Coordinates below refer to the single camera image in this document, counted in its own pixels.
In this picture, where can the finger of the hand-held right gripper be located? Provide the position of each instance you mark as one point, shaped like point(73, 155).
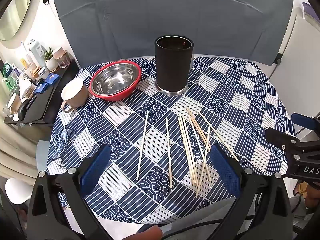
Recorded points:
point(278, 137)
point(302, 121)

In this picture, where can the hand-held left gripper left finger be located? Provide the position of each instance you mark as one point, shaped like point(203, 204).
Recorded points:
point(96, 170)

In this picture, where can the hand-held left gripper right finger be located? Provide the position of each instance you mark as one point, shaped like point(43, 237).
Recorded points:
point(225, 170)

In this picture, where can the black cylindrical utensil holder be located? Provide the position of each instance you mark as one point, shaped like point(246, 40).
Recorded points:
point(172, 67)

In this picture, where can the thin-framed eyeglasses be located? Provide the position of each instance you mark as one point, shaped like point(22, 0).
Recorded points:
point(65, 137)

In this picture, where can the person's grey clothing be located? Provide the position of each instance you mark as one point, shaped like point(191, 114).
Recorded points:
point(195, 215)

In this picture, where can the blue white patterned tablecloth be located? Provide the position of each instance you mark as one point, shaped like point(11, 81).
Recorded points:
point(225, 92)

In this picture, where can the beige ceramic mug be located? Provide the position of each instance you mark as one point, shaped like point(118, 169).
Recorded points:
point(77, 97)

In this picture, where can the white stool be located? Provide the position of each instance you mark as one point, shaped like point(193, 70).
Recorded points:
point(18, 191)

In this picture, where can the beige curtain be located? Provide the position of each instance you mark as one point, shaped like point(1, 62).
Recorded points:
point(17, 150)

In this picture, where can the black side table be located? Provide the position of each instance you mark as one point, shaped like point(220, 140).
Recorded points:
point(45, 105)

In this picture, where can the red bowl with steel liner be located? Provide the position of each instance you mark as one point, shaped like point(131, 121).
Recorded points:
point(115, 80)

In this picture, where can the black handset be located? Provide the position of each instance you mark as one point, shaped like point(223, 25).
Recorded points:
point(25, 108)

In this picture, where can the blue box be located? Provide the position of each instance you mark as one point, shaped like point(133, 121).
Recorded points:
point(51, 78)
point(41, 88)

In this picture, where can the white round jar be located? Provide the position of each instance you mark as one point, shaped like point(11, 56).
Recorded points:
point(43, 73)

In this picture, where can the pink glass jar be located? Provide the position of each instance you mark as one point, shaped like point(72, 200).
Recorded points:
point(62, 57)

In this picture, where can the small potted plant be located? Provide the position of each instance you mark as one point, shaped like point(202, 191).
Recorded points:
point(51, 61)

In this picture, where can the white pump bottle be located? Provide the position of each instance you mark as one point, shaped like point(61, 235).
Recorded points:
point(36, 52)

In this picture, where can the oval wall mirror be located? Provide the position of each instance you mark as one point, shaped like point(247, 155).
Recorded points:
point(17, 10)

